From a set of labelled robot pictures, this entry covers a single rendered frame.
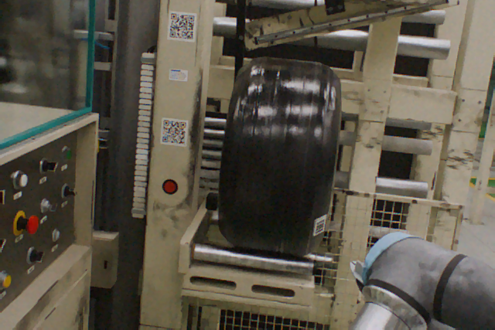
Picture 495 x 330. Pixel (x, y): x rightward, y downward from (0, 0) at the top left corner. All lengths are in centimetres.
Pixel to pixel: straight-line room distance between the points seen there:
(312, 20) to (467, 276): 119
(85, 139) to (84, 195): 15
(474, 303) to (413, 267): 10
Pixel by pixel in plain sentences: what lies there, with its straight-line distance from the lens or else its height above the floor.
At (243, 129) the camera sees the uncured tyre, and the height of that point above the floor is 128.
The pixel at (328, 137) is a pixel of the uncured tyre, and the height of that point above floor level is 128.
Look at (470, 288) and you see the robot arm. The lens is 98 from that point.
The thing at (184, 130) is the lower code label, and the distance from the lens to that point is 164.
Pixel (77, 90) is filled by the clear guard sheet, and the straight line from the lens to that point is 151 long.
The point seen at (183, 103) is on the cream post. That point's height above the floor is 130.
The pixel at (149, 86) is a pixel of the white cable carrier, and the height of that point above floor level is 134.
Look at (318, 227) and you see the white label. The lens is 152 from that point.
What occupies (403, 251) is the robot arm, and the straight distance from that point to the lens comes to 102.
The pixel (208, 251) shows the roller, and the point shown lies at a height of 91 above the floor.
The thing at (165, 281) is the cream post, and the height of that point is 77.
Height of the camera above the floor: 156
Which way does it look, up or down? 12 degrees down
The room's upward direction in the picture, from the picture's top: 6 degrees clockwise
